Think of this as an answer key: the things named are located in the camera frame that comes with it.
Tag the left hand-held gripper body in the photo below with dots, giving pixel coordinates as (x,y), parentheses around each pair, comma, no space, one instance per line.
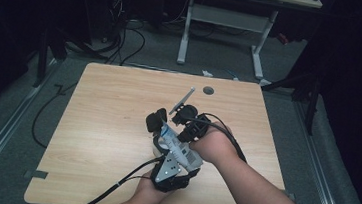
(167,174)

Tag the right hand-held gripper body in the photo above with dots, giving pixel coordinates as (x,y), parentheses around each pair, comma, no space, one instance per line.
(195,126)

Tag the glass jar with black lid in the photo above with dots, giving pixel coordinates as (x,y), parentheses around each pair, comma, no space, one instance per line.
(156,119)

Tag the white and blue snack pouch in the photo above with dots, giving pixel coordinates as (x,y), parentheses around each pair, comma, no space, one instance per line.
(181,149)

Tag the person's left hand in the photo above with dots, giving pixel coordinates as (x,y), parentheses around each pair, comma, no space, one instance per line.
(150,194)

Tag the person's right hand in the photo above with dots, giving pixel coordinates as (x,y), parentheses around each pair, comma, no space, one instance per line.
(216,145)

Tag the white scrap on floor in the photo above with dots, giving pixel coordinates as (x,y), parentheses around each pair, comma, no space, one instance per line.
(207,73)

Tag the grey tape strip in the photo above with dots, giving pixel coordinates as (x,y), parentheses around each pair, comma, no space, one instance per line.
(36,174)
(291,195)

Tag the white-framed desk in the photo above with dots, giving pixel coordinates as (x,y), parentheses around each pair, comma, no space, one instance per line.
(227,18)

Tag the black stand leg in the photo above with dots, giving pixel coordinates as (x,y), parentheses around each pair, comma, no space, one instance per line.
(310,107)
(42,58)

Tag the small red object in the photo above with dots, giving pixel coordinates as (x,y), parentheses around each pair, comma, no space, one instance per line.
(283,38)

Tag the metal floor rail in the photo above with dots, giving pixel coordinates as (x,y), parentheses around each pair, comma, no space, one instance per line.
(320,162)
(3,121)

